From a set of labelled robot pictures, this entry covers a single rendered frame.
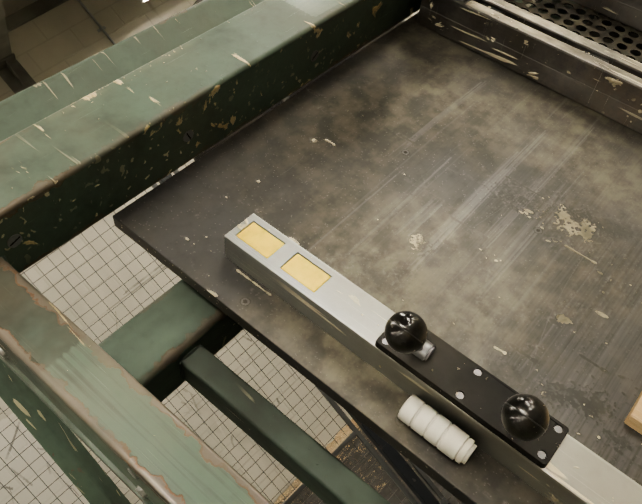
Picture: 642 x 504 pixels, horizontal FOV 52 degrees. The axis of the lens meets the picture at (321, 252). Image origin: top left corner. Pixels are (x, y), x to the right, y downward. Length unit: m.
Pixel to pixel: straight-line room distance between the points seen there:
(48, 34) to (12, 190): 5.23
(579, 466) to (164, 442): 0.39
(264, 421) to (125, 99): 0.43
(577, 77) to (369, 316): 0.57
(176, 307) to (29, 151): 0.24
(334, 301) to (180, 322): 0.19
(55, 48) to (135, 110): 5.10
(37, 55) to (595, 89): 5.17
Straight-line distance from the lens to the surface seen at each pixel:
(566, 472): 0.69
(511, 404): 0.57
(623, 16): 1.38
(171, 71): 0.91
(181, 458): 0.63
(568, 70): 1.13
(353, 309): 0.72
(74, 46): 5.96
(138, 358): 0.78
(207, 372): 0.78
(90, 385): 0.68
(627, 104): 1.11
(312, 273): 0.74
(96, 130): 0.84
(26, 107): 1.40
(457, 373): 0.69
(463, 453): 0.68
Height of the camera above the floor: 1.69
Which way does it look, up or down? 4 degrees down
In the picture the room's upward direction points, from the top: 39 degrees counter-clockwise
